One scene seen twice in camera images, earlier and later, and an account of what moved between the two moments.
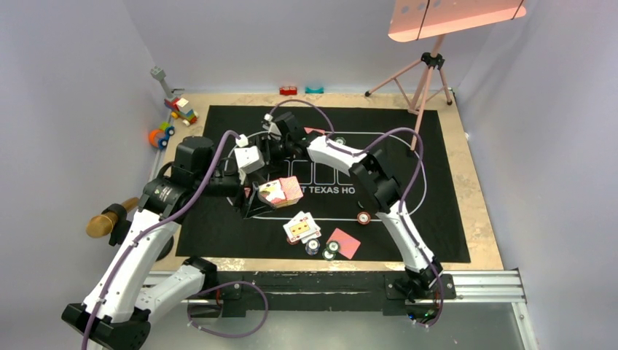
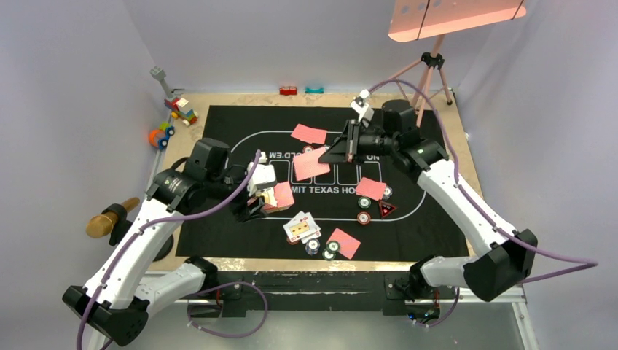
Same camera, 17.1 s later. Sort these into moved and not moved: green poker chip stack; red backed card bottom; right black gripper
Moved: right black gripper
Not moved: red backed card bottom; green poker chip stack
